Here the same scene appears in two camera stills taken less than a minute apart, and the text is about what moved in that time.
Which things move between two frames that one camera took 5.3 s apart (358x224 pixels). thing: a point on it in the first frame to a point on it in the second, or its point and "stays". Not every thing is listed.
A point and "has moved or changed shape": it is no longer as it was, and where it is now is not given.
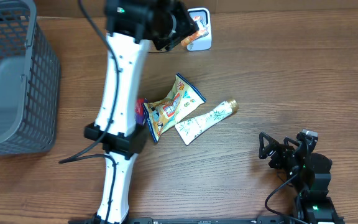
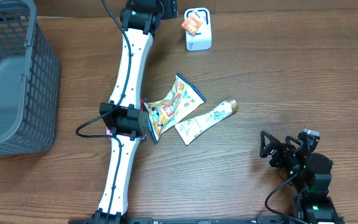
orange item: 187,40 has moved or changed shape
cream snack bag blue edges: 163,114 stays
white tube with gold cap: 191,129 stays
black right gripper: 268,149 stays
